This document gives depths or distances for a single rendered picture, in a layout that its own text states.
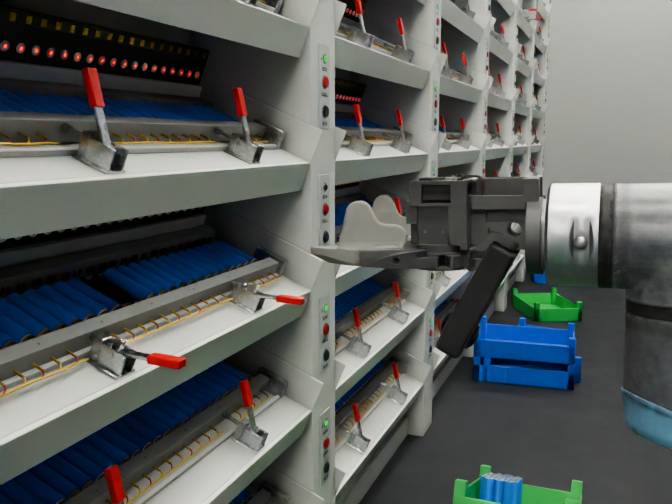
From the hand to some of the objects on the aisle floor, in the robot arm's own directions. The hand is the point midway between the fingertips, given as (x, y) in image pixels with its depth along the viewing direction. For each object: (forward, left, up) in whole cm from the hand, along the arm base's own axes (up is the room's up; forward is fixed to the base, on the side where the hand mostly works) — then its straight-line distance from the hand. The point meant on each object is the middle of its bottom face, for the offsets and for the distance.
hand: (336, 252), depth 70 cm
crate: (-9, -61, -57) cm, 84 cm away
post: (+30, -36, -62) cm, 77 cm away
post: (+33, -106, -59) cm, 126 cm away
